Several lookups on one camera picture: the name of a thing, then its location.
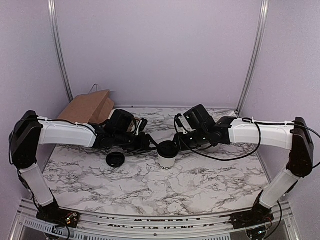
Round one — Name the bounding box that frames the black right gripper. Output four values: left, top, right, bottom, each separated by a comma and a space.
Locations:
170, 128, 209, 152

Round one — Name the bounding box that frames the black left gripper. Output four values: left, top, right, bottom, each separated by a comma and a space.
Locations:
114, 130, 160, 155

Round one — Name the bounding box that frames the black plastic cup lid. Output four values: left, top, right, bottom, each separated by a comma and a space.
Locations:
157, 140, 179, 159

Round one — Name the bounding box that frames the white paper coffee cup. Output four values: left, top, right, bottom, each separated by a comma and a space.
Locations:
157, 154, 177, 171

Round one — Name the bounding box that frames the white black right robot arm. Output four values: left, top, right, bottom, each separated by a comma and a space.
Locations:
173, 104, 315, 224

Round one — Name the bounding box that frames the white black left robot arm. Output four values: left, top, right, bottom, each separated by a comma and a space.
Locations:
8, 109, 158, 223

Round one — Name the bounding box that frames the brown pulp cup carrier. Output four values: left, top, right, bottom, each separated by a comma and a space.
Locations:
127, 117, 141, 133

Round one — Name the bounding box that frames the white ribbed cup holder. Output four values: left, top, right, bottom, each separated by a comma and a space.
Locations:
202, 116, 222, 154

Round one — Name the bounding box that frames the black lid stack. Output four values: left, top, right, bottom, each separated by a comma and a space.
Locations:
105, 151, 125, 168

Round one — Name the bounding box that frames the brown paper bag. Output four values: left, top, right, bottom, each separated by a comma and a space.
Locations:
57, 89, 115, 124

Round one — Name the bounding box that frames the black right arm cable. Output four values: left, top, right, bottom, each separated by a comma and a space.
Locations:
174, 113, 320, 168

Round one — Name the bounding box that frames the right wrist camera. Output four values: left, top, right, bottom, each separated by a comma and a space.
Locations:
174, 113, 192, 134

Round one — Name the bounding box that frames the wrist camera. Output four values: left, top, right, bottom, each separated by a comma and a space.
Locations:
174, 113, 192, 134
137, 118, 148, 133

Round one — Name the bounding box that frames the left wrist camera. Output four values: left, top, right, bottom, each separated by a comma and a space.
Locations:
137, 118, 148, 133

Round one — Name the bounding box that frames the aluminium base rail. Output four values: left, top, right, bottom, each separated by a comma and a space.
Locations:
9, 199, 301, 240

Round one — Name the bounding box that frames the aluminium right frame post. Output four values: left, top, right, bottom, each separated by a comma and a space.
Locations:
236, 0, 270, 114

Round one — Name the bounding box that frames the aluminium frame post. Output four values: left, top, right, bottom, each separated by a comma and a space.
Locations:
47, 0, 74, 102
236, 0, 270, 114

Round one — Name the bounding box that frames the aluminium left frame post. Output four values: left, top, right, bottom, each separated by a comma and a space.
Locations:
47, 0, 74, 102

